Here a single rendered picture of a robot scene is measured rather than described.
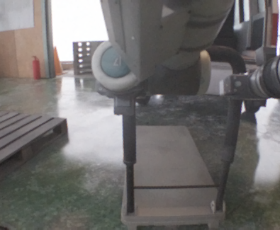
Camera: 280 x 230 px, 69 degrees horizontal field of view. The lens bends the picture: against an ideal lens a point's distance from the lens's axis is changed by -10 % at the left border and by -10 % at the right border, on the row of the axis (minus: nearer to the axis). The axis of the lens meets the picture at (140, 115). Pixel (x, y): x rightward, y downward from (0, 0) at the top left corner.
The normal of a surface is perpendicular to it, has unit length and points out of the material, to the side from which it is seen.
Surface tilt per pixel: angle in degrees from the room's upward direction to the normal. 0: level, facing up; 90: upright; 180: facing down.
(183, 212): 0
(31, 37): 90
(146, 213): 0
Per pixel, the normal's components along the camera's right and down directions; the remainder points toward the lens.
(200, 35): 0.18, 0.95
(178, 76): -0.01, 0.94
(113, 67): -0.06, 0.05
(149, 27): 0.56, 0.80
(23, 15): -0.26, 0.31
